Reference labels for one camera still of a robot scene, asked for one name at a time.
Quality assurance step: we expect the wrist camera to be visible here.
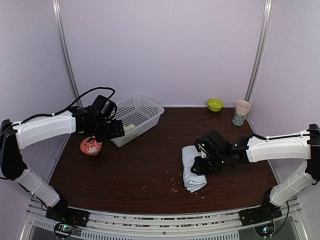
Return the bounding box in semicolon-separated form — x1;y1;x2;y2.
91;95;117;121
194;130;230;159

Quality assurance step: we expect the circuit board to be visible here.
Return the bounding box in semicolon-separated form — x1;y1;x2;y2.
254;223;275;238
53;222;75;239

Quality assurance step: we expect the white perforated plastic basket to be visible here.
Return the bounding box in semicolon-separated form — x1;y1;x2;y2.
111;94;165;148

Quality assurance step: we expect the right aluminium corner post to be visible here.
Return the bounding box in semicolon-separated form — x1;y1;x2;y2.
245;0;273;104

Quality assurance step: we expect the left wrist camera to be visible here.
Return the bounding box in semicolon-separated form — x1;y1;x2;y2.
91;95;117;121

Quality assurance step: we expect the floral ceramic cup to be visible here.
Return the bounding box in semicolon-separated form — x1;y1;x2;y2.
232;100;251;127

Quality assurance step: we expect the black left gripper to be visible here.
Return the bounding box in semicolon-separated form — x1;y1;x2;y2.
92;118;125;143

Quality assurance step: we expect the red patterned bowl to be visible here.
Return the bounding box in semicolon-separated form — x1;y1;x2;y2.
80;137;102;156

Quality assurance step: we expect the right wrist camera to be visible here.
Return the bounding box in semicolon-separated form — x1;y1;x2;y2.
194;130;230;159

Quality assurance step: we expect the small green bowl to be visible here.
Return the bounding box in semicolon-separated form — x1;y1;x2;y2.
207;98;224;112

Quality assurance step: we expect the aluminium corner post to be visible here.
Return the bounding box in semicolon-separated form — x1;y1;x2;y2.
245;0;273;104
52;0;80;99

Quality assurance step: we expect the right circuit board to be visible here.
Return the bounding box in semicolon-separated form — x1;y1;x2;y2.
254;223;275;238

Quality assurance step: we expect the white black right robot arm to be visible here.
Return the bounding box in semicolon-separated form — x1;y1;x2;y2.
190;124;320;225

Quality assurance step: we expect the light blue towel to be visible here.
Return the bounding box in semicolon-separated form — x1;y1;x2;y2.
181;145;207;193

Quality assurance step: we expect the left aluminium corner post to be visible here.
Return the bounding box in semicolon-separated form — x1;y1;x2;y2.
52;0;80;99

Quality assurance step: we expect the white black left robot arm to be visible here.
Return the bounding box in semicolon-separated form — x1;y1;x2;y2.
0;106;125;222

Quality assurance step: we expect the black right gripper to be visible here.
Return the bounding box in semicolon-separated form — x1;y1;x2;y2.
192;153;227;176

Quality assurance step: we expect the left circuit board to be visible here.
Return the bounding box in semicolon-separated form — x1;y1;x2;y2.
53;222;75;239

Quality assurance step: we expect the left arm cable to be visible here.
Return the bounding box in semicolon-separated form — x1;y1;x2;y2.
0;86;116;126

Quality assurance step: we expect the green patterned white towel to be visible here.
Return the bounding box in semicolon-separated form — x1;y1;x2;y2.
123;124;135;132

